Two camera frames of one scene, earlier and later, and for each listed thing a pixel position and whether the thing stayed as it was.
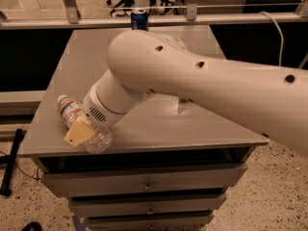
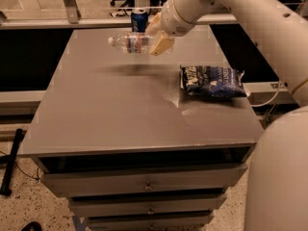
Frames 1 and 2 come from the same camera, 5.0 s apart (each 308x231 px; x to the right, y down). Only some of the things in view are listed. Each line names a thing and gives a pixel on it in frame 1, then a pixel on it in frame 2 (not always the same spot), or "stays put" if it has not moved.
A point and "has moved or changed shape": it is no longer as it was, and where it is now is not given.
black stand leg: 9,162 stays put
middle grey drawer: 84,205 stays put
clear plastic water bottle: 70,111 has moved or changed shape
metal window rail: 71,19 stays put
